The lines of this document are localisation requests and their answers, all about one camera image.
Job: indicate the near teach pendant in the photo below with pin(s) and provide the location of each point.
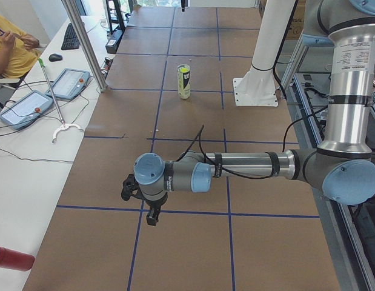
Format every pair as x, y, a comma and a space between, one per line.
26, 110

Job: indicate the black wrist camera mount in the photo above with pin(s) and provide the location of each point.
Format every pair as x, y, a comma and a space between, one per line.
130, 188

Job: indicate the yellow tennis ball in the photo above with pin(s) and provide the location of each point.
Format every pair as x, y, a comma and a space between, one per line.
183, 69

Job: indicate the black computer mouse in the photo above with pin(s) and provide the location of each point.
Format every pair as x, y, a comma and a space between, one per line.
55, 57

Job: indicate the teach pendant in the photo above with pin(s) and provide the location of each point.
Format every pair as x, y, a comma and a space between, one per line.
70, 83
26, 110

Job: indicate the reacher grabber stick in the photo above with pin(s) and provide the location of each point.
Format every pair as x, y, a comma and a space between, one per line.
64, 126

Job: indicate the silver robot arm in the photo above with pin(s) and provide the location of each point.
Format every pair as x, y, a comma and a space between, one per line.
340, 166

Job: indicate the white pedestal column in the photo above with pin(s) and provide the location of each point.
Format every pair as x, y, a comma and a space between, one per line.
257, 87

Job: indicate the far teach pendant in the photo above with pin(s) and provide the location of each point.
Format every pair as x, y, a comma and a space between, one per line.
70, 83

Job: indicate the clear tennis ball can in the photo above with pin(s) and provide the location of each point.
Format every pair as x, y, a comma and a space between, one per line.
184, 84

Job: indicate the person in yellow shirt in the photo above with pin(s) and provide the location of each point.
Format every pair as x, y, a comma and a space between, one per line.
19, 50

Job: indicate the aluminium frame post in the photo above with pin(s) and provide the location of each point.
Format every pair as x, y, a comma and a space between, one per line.
76, 21

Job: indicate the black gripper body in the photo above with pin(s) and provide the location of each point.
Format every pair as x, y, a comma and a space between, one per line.
155, 205

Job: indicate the black keyboard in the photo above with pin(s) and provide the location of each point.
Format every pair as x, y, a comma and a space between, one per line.
70, 40

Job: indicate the red bottle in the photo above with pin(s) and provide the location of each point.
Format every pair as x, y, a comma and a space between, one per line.
14, 260

